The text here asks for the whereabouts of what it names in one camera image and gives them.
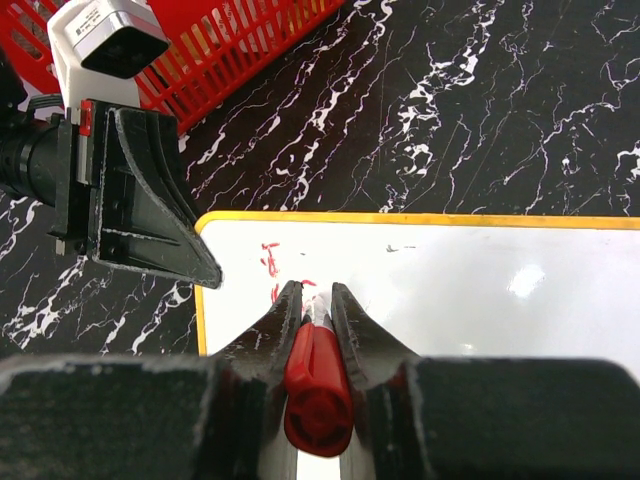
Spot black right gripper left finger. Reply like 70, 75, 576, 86
1, 281, 302, 479

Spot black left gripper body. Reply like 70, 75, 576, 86
50, 99, 105, 255

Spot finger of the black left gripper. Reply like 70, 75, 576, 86
89, 107, 223, 288

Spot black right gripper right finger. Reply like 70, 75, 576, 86
331, 283, 639, 479

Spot red capped white marker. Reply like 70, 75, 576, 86
284, 295, 354, 458

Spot yellow framed whiteboard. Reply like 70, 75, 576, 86
193, 209, 640, 480

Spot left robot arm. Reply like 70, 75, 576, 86
1, 56, 223, 288

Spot red plastic basket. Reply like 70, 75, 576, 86
1, 1, 342, 132

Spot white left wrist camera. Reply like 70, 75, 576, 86
47, 0, 169, 109

